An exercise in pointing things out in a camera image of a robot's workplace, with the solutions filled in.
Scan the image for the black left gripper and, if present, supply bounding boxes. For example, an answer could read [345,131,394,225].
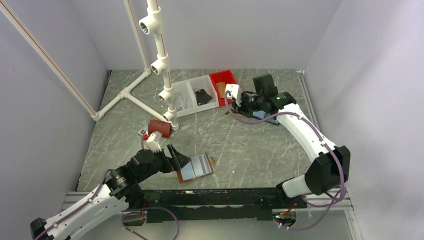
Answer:
[137,142,191,182]

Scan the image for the brown leather card holder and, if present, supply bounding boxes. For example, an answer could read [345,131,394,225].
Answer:
[177,153,215,184]

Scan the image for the black card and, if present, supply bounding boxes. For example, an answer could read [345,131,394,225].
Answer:
[194,89,213,106]

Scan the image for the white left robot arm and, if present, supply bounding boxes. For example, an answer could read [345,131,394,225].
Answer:
[30,144,192,240]

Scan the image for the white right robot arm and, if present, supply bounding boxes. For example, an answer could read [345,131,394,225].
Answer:
[224,74,351,208]

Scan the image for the blue card holder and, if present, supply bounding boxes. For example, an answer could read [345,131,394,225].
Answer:
[252,111,280,126]

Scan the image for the dark red card holder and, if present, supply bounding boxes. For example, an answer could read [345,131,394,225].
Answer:
[148,119,172,139]

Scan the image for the orange card in bin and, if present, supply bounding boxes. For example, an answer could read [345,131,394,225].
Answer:
[215,81,227,99]

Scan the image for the red plastic bin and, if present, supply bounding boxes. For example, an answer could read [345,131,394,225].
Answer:
[209,69,237,105]

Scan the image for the clear left plastic bin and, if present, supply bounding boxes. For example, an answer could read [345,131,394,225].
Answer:
[158,80,196,122]

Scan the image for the clear plastic bin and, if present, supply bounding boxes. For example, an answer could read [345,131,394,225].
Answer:
[187,75,219,113]
[158,80,196,122]

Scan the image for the clear middle plastic bin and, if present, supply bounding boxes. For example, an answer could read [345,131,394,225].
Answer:
[187,75,219,113]

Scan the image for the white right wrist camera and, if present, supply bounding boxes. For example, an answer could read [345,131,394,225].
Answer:
[224,84,242,106]

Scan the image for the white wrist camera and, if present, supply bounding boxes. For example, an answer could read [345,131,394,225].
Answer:
[141,131,162,153]
[224,84,242,106]

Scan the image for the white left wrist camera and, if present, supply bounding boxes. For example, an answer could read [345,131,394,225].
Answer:
[141,131,162,153]

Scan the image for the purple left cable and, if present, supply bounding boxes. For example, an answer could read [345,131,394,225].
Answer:
[33,135,180,240]

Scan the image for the purple cable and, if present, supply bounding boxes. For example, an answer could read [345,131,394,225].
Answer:
[33,135,180,240]
[224,91,348,232]

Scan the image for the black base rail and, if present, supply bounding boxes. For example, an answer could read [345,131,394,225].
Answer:
[127,187,307,223]

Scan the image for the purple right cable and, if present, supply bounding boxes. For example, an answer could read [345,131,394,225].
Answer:
[224,91,348,232]

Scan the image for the white pvc pipe frame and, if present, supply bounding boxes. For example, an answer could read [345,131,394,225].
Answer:
[0,0,179,131]

